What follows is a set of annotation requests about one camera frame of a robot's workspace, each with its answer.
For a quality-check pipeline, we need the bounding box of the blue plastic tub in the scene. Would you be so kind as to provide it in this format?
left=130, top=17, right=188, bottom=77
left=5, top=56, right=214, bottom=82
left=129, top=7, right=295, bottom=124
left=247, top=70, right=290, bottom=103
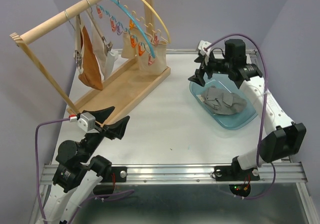
left=189, top=74, right=257, bottom=130

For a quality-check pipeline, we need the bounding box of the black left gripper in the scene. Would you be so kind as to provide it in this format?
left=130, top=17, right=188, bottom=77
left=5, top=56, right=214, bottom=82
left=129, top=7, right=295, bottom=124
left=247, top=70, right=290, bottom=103
left=81, top=105, right=131, bottom=161

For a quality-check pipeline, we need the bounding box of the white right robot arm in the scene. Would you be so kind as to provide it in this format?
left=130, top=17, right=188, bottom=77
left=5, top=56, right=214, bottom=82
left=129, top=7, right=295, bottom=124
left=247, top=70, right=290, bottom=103
left=189, top=39, right=307, bottom=182

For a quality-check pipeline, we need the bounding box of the yellow plastic clip hanger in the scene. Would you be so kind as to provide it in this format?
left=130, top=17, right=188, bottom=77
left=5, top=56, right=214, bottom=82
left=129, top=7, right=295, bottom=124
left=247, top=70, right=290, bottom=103
left=140, top=0, right=171, bottom=43

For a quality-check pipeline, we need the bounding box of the blue plastic clip hanger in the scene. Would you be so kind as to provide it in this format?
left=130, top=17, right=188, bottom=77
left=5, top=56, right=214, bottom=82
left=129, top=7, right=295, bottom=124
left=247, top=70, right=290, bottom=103
left=96, top=0, right=156, bottom=65

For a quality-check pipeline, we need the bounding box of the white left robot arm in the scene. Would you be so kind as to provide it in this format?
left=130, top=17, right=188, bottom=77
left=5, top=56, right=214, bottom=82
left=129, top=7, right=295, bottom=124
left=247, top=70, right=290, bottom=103
left=37, top=106, right=130, bottom=224

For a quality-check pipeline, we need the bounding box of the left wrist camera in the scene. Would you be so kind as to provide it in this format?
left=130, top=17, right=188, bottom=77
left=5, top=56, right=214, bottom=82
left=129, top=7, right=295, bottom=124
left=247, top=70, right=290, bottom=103
left=69, top=112, right=99, bottom=134

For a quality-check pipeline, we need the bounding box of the brown underwear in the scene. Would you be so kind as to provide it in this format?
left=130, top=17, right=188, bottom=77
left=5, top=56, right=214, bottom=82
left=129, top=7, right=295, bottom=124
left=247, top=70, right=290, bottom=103
left=78, top=26, right=103, bottom=90

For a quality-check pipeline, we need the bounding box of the white underwear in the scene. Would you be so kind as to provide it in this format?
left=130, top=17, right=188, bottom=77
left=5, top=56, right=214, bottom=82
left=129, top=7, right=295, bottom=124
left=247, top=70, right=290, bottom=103
left=90, top=20, right=119, bottom=80

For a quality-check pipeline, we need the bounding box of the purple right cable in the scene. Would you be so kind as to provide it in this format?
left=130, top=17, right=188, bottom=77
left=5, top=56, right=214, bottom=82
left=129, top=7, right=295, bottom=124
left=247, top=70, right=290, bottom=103
left=203, top=33, right=277, bottom=201

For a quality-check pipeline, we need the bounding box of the wooden clothes rack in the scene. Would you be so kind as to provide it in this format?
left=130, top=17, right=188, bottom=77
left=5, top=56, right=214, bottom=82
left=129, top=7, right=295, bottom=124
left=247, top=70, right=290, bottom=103
left=11, top=0, right=171, bottom=124

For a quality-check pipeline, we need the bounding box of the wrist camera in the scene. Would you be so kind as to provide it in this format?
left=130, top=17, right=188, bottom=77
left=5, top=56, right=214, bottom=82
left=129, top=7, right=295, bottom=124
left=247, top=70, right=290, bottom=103
left=196, top=40, right=211, bottom=62
left=69, top=112, right=99, bottom=134

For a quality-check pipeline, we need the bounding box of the purple cable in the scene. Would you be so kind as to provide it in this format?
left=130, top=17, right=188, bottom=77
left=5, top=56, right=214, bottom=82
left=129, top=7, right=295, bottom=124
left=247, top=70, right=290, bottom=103
left=203, top=33, right=277, bottom=201
left=34, top=118, right=135, bottom=224

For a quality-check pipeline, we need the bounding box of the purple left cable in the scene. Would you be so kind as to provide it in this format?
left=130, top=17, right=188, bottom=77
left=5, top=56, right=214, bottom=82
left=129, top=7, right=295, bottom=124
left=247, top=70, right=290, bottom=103
left=34, top=118, right=135, bottom=224

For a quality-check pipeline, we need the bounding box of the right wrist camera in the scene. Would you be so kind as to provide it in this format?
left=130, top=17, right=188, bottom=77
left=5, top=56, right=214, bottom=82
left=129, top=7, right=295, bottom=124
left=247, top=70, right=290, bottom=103
left=196, top=40, right=211, bottom=62

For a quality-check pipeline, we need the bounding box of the aluminium mounting rail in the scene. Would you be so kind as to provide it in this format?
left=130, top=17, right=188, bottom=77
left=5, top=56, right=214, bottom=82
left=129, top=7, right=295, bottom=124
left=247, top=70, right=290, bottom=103
left=42, top=161, right=309, bottom=185

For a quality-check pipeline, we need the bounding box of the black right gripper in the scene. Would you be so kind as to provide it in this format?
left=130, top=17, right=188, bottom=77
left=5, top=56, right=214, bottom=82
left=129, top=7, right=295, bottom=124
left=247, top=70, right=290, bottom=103
left=188, top=51, right=233, bottom=86

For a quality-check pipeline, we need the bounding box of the beige underwear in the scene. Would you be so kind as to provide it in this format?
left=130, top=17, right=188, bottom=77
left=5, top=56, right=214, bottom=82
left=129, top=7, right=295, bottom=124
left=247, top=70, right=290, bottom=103
left=121, top=28, right=168, bottom=74

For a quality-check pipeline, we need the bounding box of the grey underwear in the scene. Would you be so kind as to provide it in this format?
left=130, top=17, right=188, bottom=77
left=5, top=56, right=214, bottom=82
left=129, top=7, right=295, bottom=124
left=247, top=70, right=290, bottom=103
left=201, top=86, right=234, bottom=110
left=212, top=92, right=247, bottom=115

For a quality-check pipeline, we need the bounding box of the wooden clamp hanger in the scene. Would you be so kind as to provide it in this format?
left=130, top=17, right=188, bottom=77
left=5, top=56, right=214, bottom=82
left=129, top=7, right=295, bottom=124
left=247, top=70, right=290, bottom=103
left=86, top=0, right=113, bottom=56
left=64, top=10, right=84, bottom=74

